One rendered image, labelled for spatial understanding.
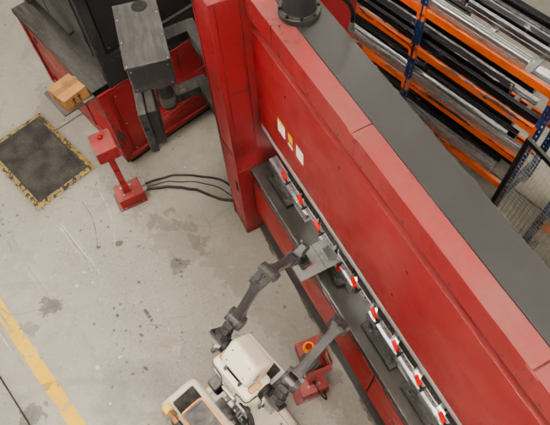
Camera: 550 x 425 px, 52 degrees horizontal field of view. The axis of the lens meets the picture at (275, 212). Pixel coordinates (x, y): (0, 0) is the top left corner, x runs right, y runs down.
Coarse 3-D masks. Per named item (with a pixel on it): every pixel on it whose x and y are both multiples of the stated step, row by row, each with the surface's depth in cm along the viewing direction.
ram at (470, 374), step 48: (288, 96) 279; (336, 144) 250; (336, 192) 278; (336, 240) 315; (384, 240) 247; (384, 288) 276; (432, 288) 222; (432, 336) 245; (480, 336) 206; (432, 384) 273; (480, 384) 221
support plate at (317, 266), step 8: (320, 240) 345; (312, 248) 343; (320, 248) 342; (312, 256) 340; (320, 256) 340; (312, 264) 338; (320, 264) 337; (328, 264) 337; (296, 272) 335; (304, 272) 335; (312, 272) 335; (304, 280) 333
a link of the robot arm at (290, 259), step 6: (288, 252) 309; (282, 258) 297; (288, 258) 302; (294, 258) 307; (270, 264) 280; (276, 264) 284; (282, 264) 289; (288, 264) 298; (294, 264) 310; (276, 270) 280; (282, 270) 293; (276, 276) 275
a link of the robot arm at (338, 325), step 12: (336, 324) 280; (348, 324) 286; (324, 336) 280; (336, 336) 280; (312, 348) 282; (324, 348) 279; (312, 360) 279; (288, 372) 280; (300, 372) 279; (300, 384) 278
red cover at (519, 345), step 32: (256, 0) 262; (288, 32) 252; (288, 64) 254; (320, 64) 241; (320, 96) 236; (352, 128) 224; (384, 160) 216; (384, 192) 219; (416, 192) 208; (416, 224) 206; (448, 224) 201; (448, 256) 195; (480, 288) 189; (480, 320) 193; (512, 320) 183; (512, 352) 182; (544, 352) 178; (544, 384) 173; (544, 416) 181
